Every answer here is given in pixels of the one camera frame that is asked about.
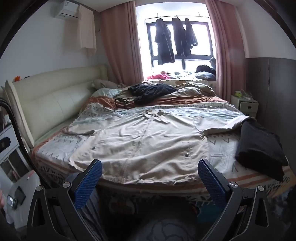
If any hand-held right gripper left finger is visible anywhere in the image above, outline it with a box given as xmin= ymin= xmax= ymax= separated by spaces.
xmin=26 ymin=159 xmax=103 ymax=241

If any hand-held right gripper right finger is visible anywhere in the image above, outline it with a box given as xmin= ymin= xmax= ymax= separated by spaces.
xmin=197 ymin=159 xmax=277 ymax=241

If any beige jacket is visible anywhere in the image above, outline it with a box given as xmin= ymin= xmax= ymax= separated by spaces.
xmin=61 ymin=109 xmax=256 ymax=186

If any bed with patterned duvet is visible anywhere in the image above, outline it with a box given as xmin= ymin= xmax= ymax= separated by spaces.
xmin=31 ymin=102 xmax=294 ymax=202

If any black folded garment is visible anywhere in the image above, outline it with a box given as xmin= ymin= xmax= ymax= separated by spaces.
xmin=235 ymin=120 xmax=289 ymax=182

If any white side table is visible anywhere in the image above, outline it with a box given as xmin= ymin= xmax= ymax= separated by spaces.
xmin=0 ymin=125 xmax=43 ymax=223

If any person's grey clothing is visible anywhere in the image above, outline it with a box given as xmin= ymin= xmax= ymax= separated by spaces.
xmin=132 ymin=217 xmax=197 ymax=241

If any black phone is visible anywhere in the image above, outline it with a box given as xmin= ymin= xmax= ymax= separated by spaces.
xmin=14 ymin=186 xmax=26 ymax=205

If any white nightstand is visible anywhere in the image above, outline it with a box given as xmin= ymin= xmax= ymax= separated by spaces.
xmin=231 ymin=94 xmax=259 ymax=118

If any orange bed sheet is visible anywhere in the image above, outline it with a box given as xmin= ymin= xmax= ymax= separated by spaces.
xmin=87 ymin=95 xmax=228 ymax=110

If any pale pillow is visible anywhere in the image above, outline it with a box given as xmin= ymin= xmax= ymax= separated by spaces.
xmin=91 ymin=88 xmax=123 ymax=98

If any beige duvet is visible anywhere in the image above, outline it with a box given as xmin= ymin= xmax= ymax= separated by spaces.
xmin=120 ymin=82 xmax=218 ymax=98

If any dark blue pillow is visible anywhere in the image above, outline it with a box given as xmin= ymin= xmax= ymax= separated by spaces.
xmin=195 ymin=71 xmax=216 ymax=80

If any black knit sweater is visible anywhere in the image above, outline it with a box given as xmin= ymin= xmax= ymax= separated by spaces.
xmin=128 ymin=83 xmax=177 ymax=105

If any grey wardrobe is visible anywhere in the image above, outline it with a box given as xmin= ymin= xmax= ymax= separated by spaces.
xmin=245 ymin=57 xmax=296 ymax=151

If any black bag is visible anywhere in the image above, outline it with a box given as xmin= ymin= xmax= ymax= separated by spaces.
xmin=196 ymin=64 xmax=213 ymax=73

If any pink garment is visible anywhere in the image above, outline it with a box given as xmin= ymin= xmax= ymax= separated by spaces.
xmin=148 ymin=72 xmax=173 ymax=80

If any pink curtain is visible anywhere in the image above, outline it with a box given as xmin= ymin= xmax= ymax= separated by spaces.
xmin=205 ymin=0 xmax=247 ymax=100
xmin=99 ymin=2 xmax=148 ymax=87

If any beige hanging cloth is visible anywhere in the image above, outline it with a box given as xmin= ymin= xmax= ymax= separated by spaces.
xmin=63 ymin=5 xmax=97 ymax=57

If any white air conditioner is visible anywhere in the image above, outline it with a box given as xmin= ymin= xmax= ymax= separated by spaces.
xmin=54 ymin=0 xmax=81 ymax=19

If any tangled black thin cable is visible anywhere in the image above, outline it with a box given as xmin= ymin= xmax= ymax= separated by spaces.
xmin=102 ymin=97 xmax=134 ymax=112

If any thick black braided cable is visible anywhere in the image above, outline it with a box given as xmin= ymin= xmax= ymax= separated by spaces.
xmin=0 ymin=98 xmax=41 ymax=183

